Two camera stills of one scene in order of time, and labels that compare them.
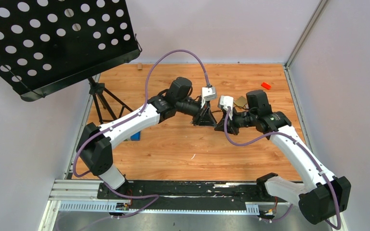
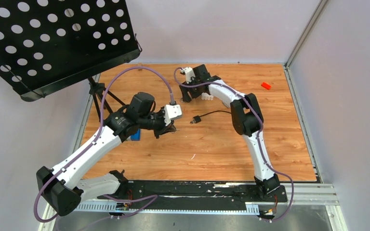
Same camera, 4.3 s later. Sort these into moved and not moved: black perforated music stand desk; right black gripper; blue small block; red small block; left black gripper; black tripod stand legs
Moved: right black gripper; left black gripper
Not moved: black perforated music stand desk; black tripod stand legs; red small block; blue small block
